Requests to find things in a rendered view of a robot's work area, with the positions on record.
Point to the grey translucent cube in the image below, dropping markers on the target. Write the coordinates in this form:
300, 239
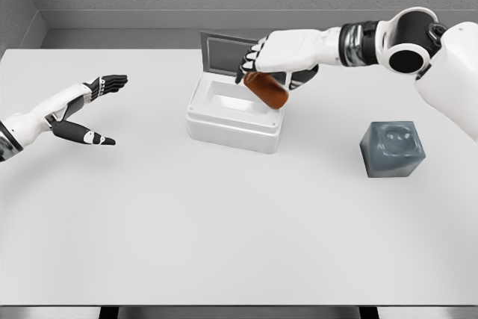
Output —
392, 149

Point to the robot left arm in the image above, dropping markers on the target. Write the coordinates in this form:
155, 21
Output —
15, 130

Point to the grey box lid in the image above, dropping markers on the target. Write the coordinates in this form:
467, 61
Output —
224, 52

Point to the brown cylindrical bread loaf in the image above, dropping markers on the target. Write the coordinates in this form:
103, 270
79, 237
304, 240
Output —
267, 91

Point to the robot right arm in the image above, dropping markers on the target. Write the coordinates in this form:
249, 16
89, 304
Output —
418, 61

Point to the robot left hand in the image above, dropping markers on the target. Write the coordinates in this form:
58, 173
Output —
71, 96

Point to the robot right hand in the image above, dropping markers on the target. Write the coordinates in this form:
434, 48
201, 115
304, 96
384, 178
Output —
287, 52

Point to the white open box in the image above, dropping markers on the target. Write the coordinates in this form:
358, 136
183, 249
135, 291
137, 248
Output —
233, 117

